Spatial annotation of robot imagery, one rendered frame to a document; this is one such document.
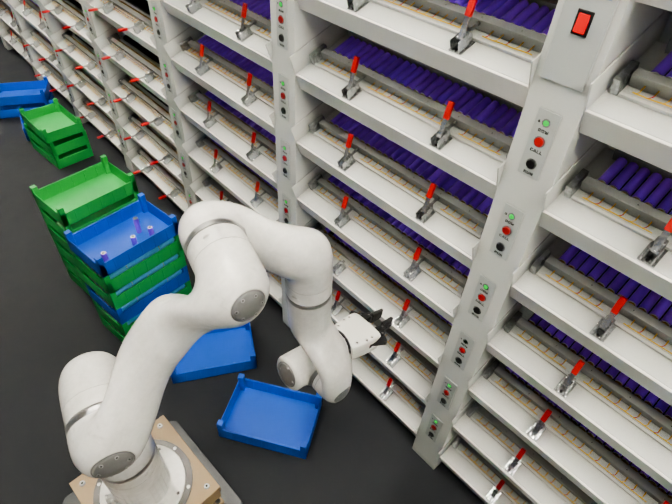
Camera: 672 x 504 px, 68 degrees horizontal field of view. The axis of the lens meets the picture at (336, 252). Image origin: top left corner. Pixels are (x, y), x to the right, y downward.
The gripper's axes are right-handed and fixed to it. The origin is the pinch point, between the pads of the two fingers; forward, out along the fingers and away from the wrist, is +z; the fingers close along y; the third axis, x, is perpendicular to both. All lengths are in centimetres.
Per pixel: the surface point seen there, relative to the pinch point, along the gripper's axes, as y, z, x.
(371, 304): -10.5, 9.5, -7.8
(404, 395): 5.1, 20.2, -42.0
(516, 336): 29.3, 9.9, 14.2
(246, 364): -44, -8, -56
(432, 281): 5.3, 9.3, 13.1
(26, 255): -156, -47, -67
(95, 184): -128, -23, -22
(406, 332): 3.2, 9.7, -7.6
